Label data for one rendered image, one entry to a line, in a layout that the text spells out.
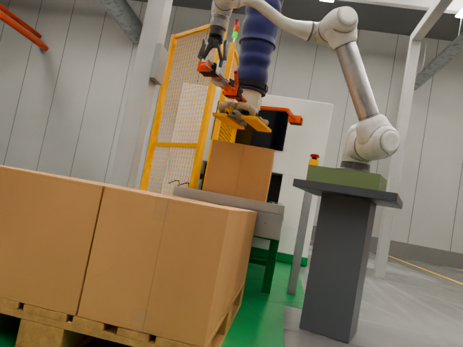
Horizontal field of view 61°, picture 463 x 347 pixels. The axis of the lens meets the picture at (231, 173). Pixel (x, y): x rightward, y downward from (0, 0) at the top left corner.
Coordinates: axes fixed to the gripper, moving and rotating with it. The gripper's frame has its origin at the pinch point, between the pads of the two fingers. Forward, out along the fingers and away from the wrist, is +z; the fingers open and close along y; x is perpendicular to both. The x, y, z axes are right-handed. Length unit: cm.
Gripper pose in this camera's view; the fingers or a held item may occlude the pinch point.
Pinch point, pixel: (209, 68)
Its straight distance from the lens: 204.5
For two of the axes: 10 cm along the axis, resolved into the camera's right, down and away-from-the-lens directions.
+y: -9.1, -1.4, 3.8
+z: -1.9, 9.8, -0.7
